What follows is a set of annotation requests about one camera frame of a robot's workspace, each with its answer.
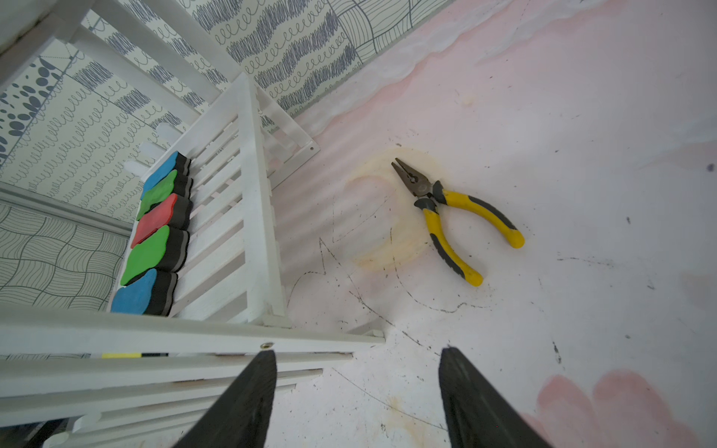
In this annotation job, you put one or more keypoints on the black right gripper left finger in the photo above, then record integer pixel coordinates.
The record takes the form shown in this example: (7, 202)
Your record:
(241, 415)

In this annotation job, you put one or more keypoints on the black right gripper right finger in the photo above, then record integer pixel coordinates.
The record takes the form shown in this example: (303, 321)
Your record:
(476, 414)

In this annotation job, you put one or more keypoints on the white slatted wooden shelf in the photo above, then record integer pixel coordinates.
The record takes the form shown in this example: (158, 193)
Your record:
(229, 303)

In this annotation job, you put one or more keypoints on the yellow eraser lower shelf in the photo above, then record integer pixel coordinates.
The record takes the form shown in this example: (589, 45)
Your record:
(133, 355)

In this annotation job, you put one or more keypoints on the blue eraser lower shelf right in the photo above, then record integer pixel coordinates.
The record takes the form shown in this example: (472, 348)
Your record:
(151, 294)

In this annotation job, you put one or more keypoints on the blue eraser shelf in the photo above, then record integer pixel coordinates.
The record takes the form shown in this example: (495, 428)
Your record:
(151, 294)
(176, 162)

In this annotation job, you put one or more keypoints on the green eraser lower shelf right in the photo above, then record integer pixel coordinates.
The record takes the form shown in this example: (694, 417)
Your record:
(165, 250)

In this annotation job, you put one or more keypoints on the green eraser shelf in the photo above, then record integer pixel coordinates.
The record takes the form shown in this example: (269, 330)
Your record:
(165, 250)
(173, 183)

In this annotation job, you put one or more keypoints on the red eraser lower shelf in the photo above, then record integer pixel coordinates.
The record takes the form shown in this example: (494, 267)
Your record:
(174, 212)

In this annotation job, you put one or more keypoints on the green eraser lower shelf left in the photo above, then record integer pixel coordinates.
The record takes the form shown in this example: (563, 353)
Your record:
(173, 183)

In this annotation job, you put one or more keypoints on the blue eraser lower shelf left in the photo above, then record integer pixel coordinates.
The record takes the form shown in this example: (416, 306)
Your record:
(176, 162)

